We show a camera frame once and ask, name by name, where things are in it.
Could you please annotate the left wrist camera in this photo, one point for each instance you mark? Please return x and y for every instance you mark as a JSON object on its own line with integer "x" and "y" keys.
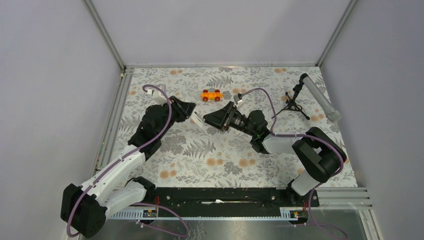
{"x": 158, "y": 96}

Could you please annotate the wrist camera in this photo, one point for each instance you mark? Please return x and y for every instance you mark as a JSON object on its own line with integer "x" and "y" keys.
{"x": 238, "y": 100}
{"x": 158, "y": 96}

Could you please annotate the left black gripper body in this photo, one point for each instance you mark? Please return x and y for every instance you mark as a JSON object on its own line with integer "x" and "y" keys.
{"x": 176, "y": 116}

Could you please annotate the grey slotted cable duct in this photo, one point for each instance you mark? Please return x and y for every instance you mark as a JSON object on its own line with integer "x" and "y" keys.
{"x": 150, "y": 214}

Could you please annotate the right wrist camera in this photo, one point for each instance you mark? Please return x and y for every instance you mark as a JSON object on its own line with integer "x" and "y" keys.
{"x": 238, "y": 100}

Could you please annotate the orange toy car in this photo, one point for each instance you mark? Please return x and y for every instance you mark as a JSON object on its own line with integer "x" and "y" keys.
{"x": 214, "y": 95}

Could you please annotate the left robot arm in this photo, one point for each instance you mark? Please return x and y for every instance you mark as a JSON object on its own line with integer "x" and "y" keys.
{"x": 86, "y": 207}

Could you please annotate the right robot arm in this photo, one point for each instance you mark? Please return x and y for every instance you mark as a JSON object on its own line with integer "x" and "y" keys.
{"x": 319, "y": 155}

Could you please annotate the silver microphone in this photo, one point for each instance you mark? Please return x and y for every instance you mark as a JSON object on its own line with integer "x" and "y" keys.
{"x": 330, "y": 112}

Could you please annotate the black tripod mic stand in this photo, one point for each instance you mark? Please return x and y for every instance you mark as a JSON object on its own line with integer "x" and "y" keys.
{"x": 291, "y": 104}

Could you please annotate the white remote control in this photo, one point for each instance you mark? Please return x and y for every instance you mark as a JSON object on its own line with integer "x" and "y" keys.
{"x": 197, "y": 119}

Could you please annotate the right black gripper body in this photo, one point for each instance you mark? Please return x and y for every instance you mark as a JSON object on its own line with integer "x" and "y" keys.
{"x": 239, "y": 122}

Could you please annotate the floral table mat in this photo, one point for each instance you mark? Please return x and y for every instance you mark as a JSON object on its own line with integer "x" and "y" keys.
{"x": 191, "y": 156}

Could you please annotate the aluminium frame rails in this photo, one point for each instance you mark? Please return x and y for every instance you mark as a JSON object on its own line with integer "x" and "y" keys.
{"x": 335, "y": 198}

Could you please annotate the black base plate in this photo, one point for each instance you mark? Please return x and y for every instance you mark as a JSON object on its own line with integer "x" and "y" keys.
{"x": 240, "y": 201}

